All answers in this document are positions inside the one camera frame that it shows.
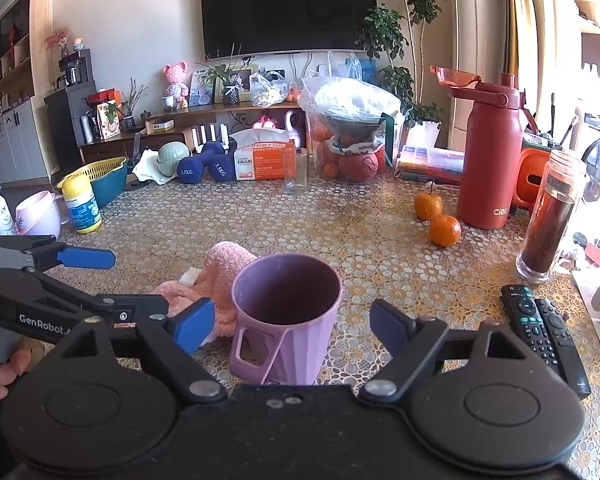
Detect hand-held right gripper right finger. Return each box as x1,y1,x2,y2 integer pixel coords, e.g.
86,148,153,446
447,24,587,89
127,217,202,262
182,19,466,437
358,299,541,403

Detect bag of fruit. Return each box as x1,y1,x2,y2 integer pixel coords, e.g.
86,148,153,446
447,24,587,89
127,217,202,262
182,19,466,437
307,117,396,184

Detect clear drinking glass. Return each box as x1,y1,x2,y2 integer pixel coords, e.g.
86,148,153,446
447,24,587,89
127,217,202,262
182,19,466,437
282,148,311,193

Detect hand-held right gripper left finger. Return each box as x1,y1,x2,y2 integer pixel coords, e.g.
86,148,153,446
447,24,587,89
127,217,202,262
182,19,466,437
45,298,227,403

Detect plastic bag of snacks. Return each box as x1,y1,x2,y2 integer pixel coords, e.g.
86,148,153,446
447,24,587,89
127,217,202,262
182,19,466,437
249,71,289,108

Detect black flat television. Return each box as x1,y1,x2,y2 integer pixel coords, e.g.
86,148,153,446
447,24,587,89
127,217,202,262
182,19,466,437
201,0,378,63

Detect orange with stem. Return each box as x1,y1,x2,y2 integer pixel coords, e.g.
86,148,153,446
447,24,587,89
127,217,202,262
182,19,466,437
414,182,443,221

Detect small potted plant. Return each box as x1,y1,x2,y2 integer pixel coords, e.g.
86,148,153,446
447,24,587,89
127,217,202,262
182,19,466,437
197,45,257,106

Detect white standing air conditioner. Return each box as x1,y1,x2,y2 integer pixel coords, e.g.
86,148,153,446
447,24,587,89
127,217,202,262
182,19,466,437
447,0,523,153

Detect person's left hand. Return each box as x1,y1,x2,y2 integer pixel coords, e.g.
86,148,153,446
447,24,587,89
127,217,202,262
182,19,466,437
0,337,46,401

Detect yellow curtain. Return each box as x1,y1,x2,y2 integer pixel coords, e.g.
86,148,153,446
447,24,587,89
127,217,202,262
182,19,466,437
502,0,538,121

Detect glass tea bottle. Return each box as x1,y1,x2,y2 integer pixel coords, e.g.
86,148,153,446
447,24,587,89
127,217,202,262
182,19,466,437
516,150,588,283

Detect round orange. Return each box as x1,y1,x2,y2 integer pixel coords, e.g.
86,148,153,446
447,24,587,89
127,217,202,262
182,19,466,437
428,215,462,248

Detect orange and white tissue box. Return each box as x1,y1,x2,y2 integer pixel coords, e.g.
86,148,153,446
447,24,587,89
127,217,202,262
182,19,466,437
230,129,297,181

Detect vase with pink flowers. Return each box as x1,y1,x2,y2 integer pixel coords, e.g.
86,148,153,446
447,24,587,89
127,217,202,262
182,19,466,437
45,27,74,59

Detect picture frame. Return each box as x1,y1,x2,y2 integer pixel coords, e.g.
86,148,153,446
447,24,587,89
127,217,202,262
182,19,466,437
189,71,216,107

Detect dark metal bowl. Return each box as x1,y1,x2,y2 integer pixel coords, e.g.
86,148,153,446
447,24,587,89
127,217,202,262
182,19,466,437
315,109,387,142

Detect black small fridge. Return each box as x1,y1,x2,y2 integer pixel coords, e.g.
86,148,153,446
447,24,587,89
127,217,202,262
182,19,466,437
44,85,99,177

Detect pink lidded cup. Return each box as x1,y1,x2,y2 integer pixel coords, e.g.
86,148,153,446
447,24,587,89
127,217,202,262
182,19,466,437
15,191,65,239

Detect white and blue plastic bags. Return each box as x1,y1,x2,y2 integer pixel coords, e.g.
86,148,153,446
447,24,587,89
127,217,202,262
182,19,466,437
327,51,377,81

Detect clear plastic storage box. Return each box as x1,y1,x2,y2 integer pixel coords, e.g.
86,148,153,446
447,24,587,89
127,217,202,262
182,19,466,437
397,145,466,184

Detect teal basket with yellow colander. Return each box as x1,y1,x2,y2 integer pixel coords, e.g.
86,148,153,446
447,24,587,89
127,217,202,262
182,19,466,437
56,157,129,209

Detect orange plastic container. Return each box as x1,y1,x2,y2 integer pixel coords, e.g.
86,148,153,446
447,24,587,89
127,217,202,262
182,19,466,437
511,145,553,211

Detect pink fluffy towel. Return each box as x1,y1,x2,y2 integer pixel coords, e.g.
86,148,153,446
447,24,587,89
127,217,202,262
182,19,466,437
150,241,258,346

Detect clear plastic bag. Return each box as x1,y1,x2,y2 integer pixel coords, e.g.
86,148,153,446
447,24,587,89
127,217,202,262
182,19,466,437
300,77,403,128

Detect green bag strap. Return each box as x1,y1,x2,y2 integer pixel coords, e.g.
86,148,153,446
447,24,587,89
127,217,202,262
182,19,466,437
381,112,404,167

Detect wooden television cabinet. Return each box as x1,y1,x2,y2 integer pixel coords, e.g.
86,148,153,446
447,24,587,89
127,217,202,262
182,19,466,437
80,102,311,162

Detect wall storage cabinet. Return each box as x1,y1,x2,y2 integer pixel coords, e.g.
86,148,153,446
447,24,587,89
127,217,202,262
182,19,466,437
0,0,54,186

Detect purple plastic cup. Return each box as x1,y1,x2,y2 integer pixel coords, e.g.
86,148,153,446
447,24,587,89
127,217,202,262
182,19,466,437
229,253,343,387

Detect large red water bottle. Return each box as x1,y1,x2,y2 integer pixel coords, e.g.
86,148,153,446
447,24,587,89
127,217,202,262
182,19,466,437
430,66,531,230

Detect yellow lid plastic jar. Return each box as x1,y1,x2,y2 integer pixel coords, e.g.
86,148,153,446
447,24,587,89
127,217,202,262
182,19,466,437
61,175,102,235

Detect pink bear figure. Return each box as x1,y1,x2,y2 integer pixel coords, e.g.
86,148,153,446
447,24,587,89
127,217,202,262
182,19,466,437
162,62,190,109

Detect white cloth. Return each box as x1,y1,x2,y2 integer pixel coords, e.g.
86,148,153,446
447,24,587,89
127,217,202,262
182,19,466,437
131,150,181,184

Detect blue dumbbell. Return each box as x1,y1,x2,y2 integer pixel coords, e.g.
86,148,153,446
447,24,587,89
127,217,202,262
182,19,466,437
201,141,238,182
176,146,216,181

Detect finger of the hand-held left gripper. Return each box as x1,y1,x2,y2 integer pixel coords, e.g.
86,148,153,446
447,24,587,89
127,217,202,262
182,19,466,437
0,235,116,272
30,268,170,328

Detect black coffee machine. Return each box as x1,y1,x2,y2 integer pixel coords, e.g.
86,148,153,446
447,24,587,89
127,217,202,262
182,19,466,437
57,50,94,89

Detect black remote control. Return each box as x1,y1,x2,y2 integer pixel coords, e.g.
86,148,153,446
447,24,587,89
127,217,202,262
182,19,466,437
501,285,567,377
534,298,592,401

